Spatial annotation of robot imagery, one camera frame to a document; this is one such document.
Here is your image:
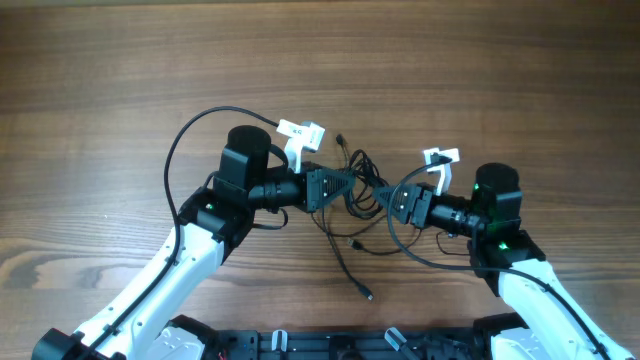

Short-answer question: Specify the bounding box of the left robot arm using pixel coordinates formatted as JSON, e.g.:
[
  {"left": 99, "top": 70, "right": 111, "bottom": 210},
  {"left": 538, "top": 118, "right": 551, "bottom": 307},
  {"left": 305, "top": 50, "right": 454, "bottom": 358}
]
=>
[{"left": 32, "top": 120, "right": 354, "bottom": 359}]

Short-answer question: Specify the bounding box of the camera black cable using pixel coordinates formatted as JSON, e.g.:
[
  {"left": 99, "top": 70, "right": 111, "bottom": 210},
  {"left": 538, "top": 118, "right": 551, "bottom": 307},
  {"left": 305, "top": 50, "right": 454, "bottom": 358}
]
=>
[
  {"left": 74, "top": 105, "right": 281, "bottom": 360},
  {"left": 386, "top": 157, "right": 612, "bottom": 360}
]

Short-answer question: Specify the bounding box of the right camera black cable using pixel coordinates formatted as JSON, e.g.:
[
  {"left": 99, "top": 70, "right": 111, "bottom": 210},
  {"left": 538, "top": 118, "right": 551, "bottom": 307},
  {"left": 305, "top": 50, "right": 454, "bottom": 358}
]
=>
[{"left": 386, "top": 157, "right": 612, "bottom": 360}]

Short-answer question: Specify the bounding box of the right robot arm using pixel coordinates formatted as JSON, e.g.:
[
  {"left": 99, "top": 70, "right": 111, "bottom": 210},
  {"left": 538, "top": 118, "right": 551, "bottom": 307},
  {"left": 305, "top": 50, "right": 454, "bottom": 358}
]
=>
[{"left": 374, "top": 163, "right": 633, "bottom": 359}]

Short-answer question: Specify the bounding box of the left camera black cable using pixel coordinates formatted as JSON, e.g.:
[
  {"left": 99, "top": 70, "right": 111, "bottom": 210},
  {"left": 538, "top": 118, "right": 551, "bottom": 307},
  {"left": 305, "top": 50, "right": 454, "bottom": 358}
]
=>
[{"left": 74, "top": 105, "right": 281, "bottom": 360}]

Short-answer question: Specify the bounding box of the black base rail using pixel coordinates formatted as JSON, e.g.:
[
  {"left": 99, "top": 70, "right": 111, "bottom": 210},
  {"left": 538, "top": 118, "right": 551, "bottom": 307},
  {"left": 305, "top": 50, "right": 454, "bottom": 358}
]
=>
[{"left": 206, "top": 328, "right": 480, "bottom": 360}]

